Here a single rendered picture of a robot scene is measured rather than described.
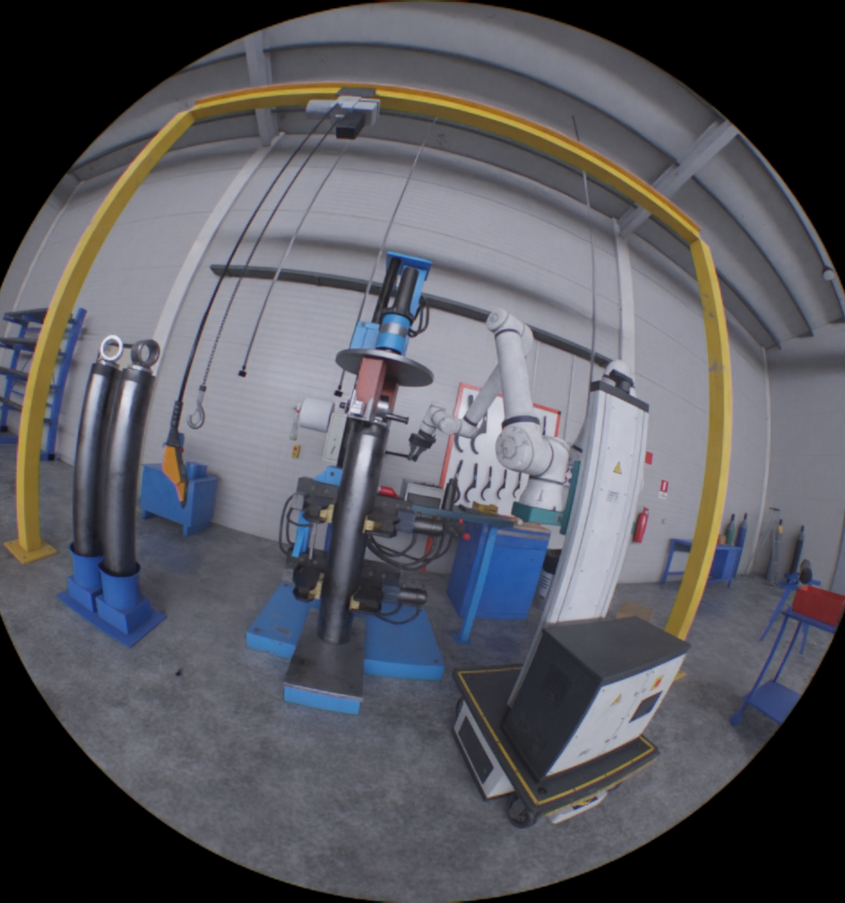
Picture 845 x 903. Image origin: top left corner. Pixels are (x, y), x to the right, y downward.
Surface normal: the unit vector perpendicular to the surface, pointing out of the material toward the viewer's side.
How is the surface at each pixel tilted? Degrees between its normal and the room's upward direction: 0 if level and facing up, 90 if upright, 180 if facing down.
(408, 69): 173
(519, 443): 93
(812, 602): 90
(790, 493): 90
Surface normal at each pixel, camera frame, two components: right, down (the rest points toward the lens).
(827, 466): -0.97, -0.21
